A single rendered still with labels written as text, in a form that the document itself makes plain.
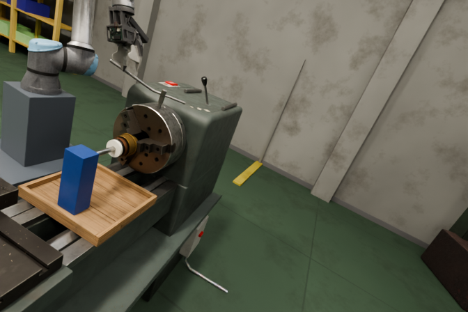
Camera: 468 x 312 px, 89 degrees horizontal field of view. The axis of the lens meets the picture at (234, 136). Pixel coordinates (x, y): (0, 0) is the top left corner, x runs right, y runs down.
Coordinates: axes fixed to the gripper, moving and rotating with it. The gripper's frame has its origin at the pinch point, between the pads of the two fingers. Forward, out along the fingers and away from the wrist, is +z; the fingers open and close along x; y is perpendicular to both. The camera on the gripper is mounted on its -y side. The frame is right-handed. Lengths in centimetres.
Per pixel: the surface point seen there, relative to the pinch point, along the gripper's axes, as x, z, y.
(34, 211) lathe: -18, 48, 29
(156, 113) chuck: 5.0, 17.7, -7.2
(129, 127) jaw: -4.0, 23.7, -1.4
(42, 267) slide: 10, 48, 45
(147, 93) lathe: -12.3, 10.8, -24.3
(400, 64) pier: 172, -26, -293
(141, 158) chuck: -3.8, 38.8, -7.2
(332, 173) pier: 108, 135, -293
